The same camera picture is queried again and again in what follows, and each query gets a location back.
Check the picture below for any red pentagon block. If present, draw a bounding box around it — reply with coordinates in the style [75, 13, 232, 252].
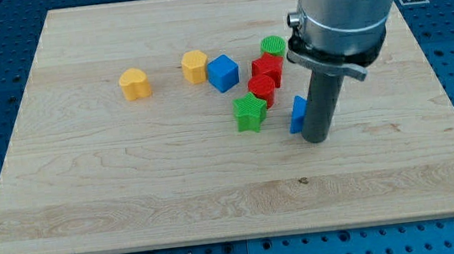
[251, 52, 283, 88]

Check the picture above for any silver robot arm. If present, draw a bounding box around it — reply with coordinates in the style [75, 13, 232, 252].
[287, 0, 393, 81]

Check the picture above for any yellow heart block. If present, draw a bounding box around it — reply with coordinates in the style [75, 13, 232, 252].
[119, 67, 152, 101]

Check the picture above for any blue triangle block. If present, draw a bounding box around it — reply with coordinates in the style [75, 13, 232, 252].
[289, 96, 307, 134]

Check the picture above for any green cylinder block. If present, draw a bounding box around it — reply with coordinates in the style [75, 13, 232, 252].
[260, 35, 287, 57]

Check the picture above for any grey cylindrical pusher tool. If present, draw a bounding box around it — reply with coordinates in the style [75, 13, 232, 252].
[301, 71, 344, 143]

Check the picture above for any green star block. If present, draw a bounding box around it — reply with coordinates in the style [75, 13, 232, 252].
[232, 92, 267, 132]

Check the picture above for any wooden board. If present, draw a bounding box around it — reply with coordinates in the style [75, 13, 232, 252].
[0, 0, 454, 254]

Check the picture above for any blue cube block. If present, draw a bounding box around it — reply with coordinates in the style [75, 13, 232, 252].
[207, 55, 240, 93]

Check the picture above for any red cylinder block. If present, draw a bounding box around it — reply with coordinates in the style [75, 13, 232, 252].
[247, 74, 275, 108]

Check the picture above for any yellow hexagon block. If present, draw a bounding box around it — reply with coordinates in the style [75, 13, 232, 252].
[181, 50, 209, 84]

